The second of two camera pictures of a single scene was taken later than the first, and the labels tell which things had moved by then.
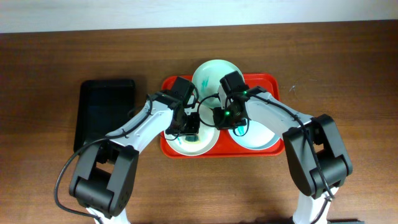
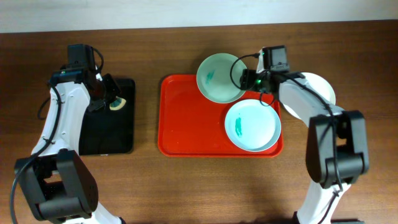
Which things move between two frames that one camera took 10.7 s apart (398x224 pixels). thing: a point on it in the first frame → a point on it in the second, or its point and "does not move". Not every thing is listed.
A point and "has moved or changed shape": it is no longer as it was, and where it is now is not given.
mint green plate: x=206 y=79 has moved or changed shape
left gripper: x=193 y=130 → x=114 y=91
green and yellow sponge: x=192 y=139 → x=117 y=104
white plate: x=193 y=144 → x=320 y=86
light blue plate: x=254 y=135 does not move
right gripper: x=219 y=122 → x=246 y=80
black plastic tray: x=101 y=107 does not move
